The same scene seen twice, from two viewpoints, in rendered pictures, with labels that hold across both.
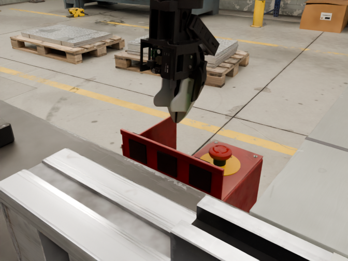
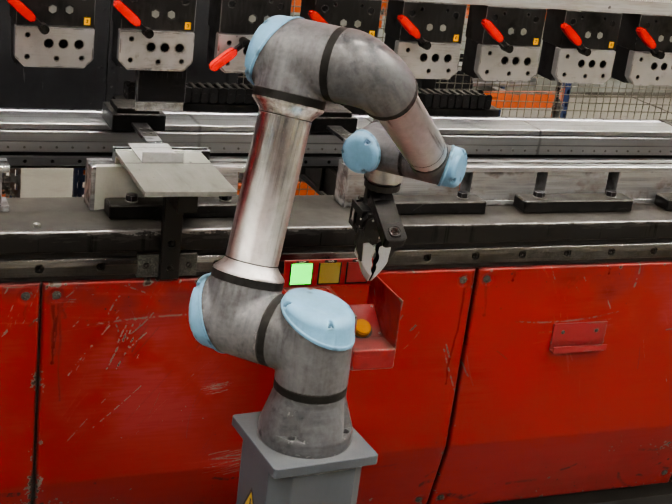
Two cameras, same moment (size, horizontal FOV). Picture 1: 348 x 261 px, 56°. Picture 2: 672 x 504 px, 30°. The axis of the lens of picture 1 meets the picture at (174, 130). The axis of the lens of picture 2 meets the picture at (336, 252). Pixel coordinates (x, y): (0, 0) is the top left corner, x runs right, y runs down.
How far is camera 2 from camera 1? 272 cm
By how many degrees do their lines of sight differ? 104
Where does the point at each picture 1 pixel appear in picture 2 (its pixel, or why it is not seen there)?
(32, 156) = (342, 215)
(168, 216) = (220, 164)
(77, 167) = not seen: hidden behind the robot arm
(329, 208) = (189, 154)
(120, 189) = (239, 164)
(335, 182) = (193, 157)
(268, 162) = not seen: outside the picture
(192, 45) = (359, 209)
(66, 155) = not seen: hidden behind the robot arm
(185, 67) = (358, 223)
